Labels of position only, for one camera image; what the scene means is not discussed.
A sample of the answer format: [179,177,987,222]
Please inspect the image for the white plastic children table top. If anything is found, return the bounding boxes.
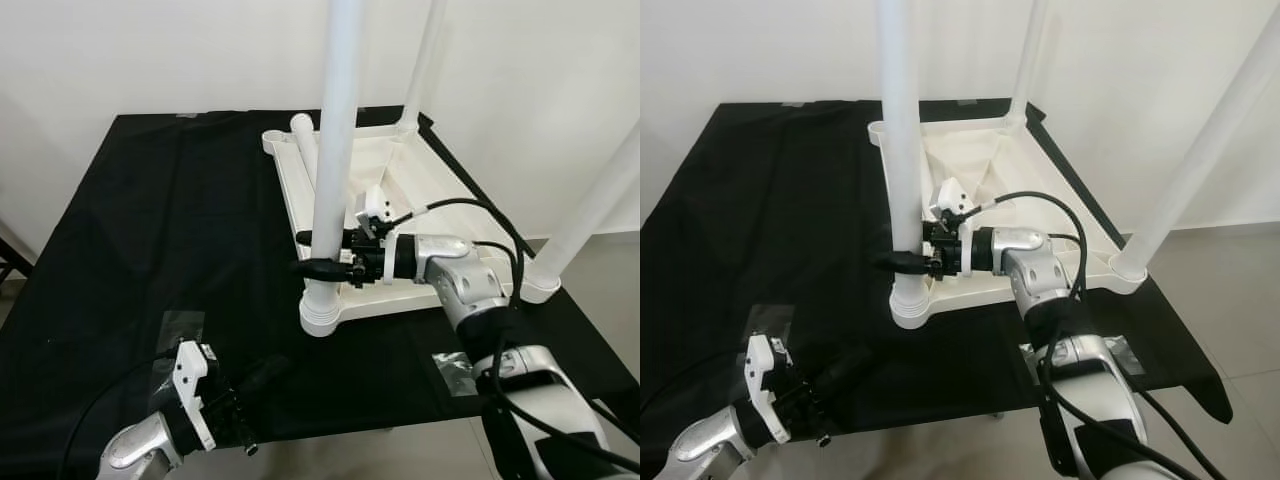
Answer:
[262,118,563,338]
[868,115,1146,331]

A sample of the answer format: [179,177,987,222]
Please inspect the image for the black tablecloth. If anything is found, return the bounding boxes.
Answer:
[640,100,1233,471]
[0,108,641,476]

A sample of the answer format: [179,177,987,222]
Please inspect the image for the black stool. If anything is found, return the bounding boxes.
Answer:
[0,215,36,291]

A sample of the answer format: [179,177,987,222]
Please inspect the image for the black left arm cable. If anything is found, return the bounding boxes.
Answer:
[640,345,753,421]
[60,345,181,480]

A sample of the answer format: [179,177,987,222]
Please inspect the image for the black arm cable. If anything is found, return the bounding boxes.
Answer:
[60,345,181,480]
[965,190,1231,480]
[640,345,753,421]
[390,197,641,471]

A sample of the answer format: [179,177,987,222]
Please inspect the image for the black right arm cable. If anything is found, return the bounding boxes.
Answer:
[965,190,1231,480]
[390,197,641,471]

